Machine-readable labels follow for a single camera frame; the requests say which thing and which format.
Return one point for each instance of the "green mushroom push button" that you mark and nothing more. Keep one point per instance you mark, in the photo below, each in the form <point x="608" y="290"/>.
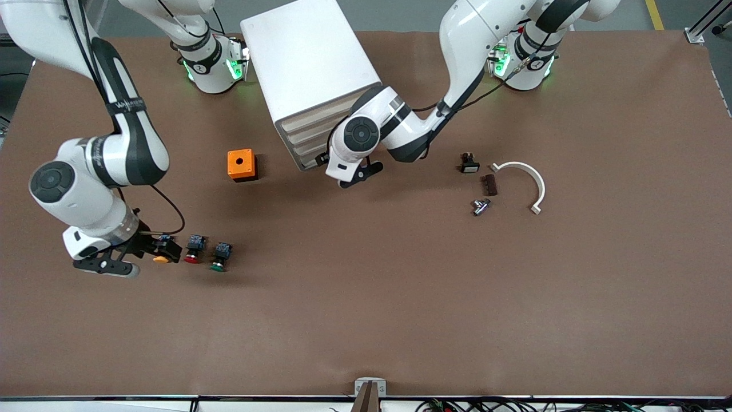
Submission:
<point x="221" y="256"/>

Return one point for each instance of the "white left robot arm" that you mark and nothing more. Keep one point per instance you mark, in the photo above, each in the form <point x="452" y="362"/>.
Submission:
<point x="474" y="34"/>

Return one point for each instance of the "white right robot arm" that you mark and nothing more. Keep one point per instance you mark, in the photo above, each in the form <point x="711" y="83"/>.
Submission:
<point x="74" y="200"/>

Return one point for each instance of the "yellow mushroom push button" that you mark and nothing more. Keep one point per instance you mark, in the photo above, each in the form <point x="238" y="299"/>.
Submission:
<point x="161" y="260"/>

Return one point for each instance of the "red mushroom push button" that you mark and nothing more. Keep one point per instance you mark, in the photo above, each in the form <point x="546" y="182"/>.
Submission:
<point x="194" y="249"/>

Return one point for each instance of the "silver metal fitting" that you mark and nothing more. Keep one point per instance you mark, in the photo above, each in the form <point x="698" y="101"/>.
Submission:
<point x="481" y="207"/>

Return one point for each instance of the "brown table mat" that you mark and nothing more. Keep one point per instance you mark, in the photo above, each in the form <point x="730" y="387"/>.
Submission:
<point x="366" y="315"/>

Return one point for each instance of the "brown terminal block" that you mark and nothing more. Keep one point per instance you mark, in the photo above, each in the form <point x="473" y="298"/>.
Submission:
<point x="489" y="185"/>

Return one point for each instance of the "brown bar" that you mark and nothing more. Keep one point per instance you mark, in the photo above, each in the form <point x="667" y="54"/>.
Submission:
<point x="366" y="400"/>

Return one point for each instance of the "orange button enclosure box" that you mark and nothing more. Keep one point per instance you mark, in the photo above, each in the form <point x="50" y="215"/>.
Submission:
<point x="234" y="169"/>

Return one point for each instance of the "small black switch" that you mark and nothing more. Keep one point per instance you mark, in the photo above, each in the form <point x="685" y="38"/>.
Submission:
<point x="470" y="165"/>

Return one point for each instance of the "white curved plastic bracket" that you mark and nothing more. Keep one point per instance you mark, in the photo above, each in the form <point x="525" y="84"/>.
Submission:
<point x="540" y="189"/>

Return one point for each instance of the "grey metal bracket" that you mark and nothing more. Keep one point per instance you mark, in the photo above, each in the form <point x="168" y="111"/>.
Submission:
<point x="358" y="384"/>

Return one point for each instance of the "aluminium frame profile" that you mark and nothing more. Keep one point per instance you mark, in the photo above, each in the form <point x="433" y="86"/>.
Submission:
<point x="695" y="35"/>

